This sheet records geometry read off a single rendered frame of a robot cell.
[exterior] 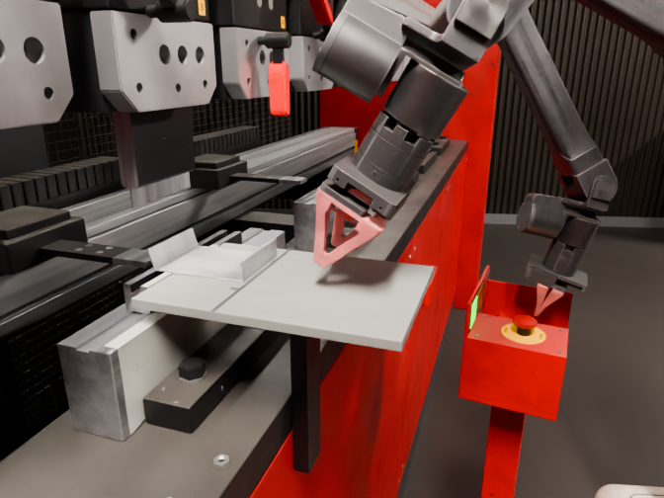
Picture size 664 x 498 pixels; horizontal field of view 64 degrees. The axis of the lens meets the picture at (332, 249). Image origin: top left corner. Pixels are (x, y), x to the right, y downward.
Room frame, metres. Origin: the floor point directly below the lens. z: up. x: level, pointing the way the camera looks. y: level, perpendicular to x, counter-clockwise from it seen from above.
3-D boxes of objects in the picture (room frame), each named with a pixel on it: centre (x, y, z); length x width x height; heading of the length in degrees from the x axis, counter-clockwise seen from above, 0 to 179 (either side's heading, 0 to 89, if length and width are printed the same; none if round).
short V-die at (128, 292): (0.59, 0.17, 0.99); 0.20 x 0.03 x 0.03; 161
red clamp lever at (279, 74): (0.68, 0.07, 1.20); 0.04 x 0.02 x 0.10; 71
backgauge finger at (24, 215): (0.61, 0.32, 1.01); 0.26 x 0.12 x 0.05; 71
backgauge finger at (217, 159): (1.05, 0.18, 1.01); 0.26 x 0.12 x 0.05; 71
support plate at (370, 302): (0.51, 0.04, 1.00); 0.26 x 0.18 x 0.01; 71
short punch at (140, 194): (0.55, 0.18, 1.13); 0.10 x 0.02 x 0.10; 161
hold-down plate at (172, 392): (0.57, 0.11, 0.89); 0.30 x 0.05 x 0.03; 161
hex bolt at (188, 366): (0.48, 0.14, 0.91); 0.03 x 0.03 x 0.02
